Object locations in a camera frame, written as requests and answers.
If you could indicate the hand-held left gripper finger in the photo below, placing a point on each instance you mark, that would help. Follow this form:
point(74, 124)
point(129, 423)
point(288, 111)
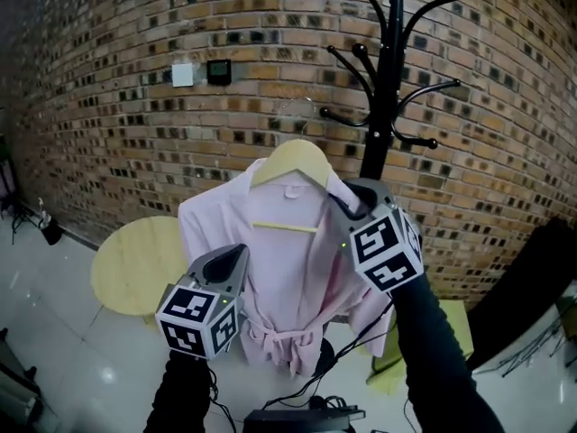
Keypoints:
point(236, 275)
point(212, 266)

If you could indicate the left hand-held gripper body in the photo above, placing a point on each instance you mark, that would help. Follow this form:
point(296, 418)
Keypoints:
point(198, 323)

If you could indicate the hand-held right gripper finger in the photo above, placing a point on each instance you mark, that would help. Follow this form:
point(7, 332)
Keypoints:
point(347, 217)
point(378, 194)

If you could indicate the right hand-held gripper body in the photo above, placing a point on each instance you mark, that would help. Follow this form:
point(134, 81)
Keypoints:
point(383, 251)

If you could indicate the light pink robe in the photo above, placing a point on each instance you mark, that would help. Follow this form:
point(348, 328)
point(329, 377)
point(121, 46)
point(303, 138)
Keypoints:
point(288, 264)

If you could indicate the wooden clothes hanger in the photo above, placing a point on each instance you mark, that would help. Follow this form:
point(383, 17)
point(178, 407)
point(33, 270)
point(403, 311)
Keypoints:
point(293, 156)

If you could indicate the person's right forearm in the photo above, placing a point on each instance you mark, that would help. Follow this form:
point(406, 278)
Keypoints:
point(433, 359)

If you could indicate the person's left forearm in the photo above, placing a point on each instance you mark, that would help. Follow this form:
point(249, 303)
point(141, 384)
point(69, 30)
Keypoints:
point(180, 395)

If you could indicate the round yellow wooden table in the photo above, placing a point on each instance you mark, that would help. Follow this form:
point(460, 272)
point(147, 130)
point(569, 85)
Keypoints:
point(135, 264)

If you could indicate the yellow green stool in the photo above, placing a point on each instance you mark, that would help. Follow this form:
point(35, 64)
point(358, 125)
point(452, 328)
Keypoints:
point(457, 327)

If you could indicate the black metal coat rack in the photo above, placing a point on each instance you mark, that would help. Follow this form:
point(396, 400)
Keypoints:
point(387, 84)

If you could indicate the black equipment box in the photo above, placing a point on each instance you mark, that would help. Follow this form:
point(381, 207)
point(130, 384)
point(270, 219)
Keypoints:
point(297, 422)

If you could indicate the small black bin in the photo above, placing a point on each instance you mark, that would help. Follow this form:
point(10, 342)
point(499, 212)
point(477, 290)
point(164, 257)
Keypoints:
point(50, 233)

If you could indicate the black metal stand legs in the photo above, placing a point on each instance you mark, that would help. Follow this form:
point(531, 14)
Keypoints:
point(536, 345)

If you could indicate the black wall control panel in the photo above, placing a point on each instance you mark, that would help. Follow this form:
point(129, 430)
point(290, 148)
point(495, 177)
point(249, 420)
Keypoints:
point(219, 71)

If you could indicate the white wall switch plate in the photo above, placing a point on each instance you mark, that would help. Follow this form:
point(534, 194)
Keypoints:
point(182, 75)

